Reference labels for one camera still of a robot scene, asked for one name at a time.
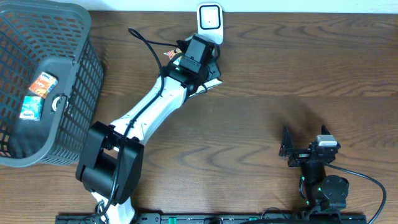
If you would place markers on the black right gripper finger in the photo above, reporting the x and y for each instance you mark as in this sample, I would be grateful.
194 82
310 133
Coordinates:
287 142
324 130

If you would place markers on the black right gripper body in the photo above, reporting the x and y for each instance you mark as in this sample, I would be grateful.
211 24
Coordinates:
300 155

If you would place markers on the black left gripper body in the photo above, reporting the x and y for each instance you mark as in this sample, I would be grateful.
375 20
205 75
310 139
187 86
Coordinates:
212 72

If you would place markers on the yellow white snack bag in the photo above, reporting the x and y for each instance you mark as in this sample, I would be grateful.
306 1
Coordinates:
194 83

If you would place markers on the teal tissue pack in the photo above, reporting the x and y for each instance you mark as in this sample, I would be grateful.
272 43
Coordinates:
32 107

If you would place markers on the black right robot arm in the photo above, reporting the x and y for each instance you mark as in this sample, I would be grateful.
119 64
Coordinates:
323 193

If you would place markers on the white barcode scanner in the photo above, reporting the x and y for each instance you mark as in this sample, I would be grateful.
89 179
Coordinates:
210 21

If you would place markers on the dark grey plastic basket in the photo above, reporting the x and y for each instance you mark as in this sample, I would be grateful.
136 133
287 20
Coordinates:
54 38

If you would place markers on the orange tissue pack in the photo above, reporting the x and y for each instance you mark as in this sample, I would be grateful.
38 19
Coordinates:
43 85

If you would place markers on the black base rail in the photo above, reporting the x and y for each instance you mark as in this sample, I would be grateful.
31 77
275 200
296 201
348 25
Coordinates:
147 218

